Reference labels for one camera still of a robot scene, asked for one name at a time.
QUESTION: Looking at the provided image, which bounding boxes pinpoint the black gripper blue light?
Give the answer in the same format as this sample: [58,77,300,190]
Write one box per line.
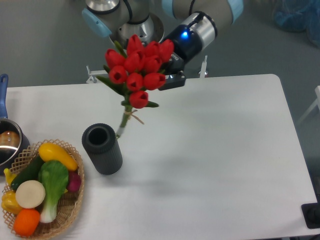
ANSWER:
[158,11,217,91]

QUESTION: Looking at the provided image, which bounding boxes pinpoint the red tulip bouquet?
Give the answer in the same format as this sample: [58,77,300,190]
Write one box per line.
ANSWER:
[97,34,174,138]

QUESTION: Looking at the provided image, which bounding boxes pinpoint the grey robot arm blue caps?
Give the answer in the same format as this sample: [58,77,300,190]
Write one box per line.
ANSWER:
[82,0,244,90]

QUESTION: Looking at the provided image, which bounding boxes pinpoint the dark grey ribbed vase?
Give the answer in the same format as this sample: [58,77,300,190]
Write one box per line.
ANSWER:
[81,123,123,175]

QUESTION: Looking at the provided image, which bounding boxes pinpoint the blue plastic bag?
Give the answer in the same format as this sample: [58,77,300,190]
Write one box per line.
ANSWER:
[272,0,320,48]

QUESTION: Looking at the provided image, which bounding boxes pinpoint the white furniture piece right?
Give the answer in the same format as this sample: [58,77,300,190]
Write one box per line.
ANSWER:
[297,85,320,126]

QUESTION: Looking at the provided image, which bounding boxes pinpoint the yellow squash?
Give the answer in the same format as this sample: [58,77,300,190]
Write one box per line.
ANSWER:
[38,142,78,171]

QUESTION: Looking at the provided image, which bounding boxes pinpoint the green bok choy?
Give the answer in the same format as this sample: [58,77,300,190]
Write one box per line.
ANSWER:
[38,160,69,224]

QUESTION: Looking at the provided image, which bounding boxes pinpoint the dark green cucumber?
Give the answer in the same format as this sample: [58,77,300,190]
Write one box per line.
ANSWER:
[10,155,45,191]

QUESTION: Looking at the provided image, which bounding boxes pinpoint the woven wicker basket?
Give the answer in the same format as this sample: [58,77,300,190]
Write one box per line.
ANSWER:
[0,139,85,240]

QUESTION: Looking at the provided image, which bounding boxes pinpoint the round cream white disc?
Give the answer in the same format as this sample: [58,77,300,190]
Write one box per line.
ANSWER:
[15,180,46,209]

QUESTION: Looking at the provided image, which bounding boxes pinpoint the black device at table edge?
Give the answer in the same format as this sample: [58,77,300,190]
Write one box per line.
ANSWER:
[301,203,320,229]

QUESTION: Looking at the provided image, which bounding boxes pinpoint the orange fruit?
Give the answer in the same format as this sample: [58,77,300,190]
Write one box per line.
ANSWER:
[13,208,41,237]

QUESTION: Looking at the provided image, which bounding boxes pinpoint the yellow bell pepper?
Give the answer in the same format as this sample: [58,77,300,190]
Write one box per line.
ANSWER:
[1,190,23,215]

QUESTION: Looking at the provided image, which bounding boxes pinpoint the blue handled saucepan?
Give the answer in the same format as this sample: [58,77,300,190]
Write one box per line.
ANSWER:
[0,73,30,176]

